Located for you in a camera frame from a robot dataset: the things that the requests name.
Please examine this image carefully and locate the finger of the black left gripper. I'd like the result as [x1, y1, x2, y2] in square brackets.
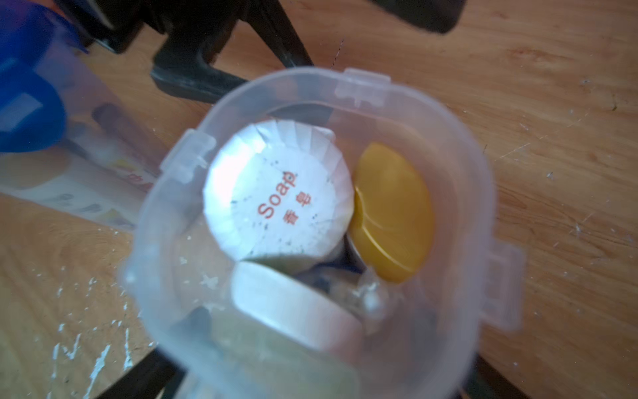
[151, 1, 313, 104]
[372, 0, 467, 34]

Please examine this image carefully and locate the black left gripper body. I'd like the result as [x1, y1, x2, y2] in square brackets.
[55, 0, 248, 54]

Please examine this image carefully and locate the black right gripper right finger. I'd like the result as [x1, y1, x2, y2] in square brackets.
[463, 355, 529, 399]

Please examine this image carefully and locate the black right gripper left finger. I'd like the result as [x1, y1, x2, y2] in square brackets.
[98, 348, 184, 399]

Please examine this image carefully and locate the clear container blue lid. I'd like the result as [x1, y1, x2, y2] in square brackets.
[109, 67, 526, 398]
[1, 1, 167, 231]

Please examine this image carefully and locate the white capped bottle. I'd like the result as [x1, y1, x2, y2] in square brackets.
[230, 262, 364, 363]

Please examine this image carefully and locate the white round soap packet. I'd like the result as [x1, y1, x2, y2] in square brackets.
[203, 120, 354, 264]

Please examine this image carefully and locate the yellow capped bottle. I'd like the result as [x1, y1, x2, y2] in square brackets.
[347, 142, 435, 284]

